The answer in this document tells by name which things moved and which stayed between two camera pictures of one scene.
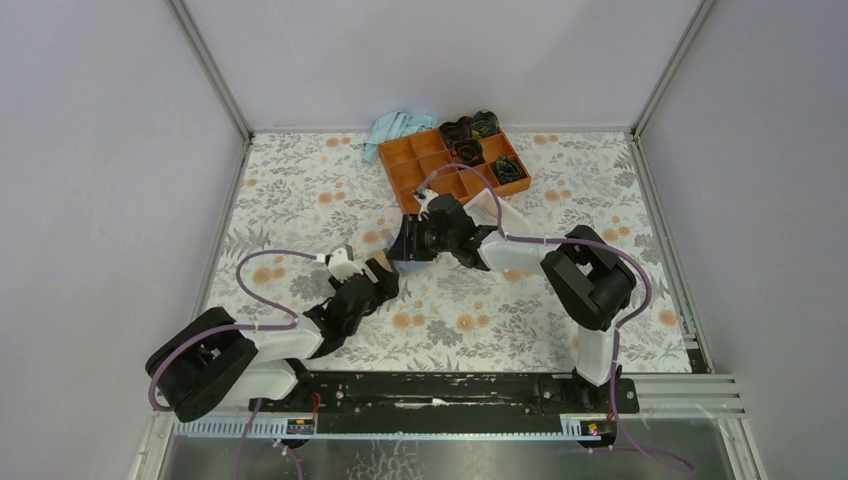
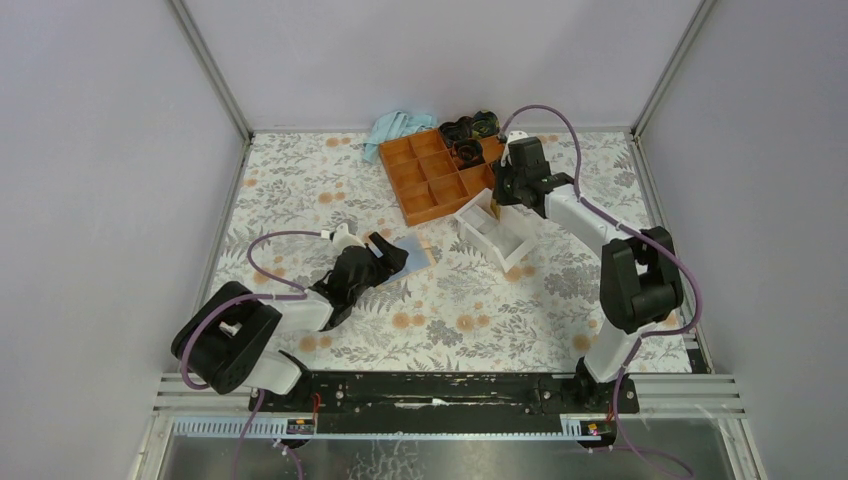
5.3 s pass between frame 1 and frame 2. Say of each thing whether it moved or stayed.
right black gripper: moved
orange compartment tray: stayed
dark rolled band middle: stayed
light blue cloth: stayed
